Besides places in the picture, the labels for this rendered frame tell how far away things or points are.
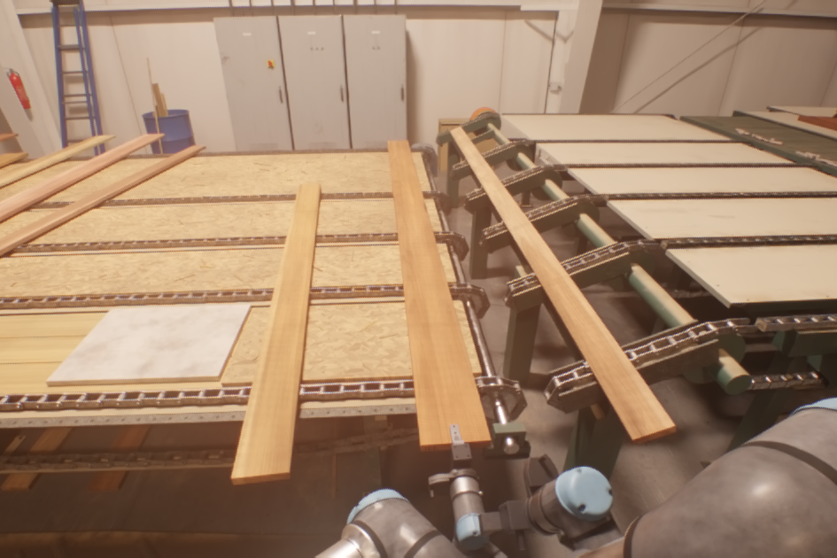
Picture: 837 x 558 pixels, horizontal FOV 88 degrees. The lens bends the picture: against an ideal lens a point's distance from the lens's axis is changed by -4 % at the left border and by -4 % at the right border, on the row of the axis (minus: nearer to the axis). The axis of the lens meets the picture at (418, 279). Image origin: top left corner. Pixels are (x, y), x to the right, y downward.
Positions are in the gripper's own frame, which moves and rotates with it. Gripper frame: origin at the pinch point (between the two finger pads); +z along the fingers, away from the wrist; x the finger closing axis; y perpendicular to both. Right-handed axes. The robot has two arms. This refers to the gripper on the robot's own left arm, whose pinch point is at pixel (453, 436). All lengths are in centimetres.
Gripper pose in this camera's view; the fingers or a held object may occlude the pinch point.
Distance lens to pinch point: 137.8
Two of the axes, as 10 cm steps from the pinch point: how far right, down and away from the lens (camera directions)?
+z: -0.8, -5.0, 8.6
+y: 10.0, -0.4, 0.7
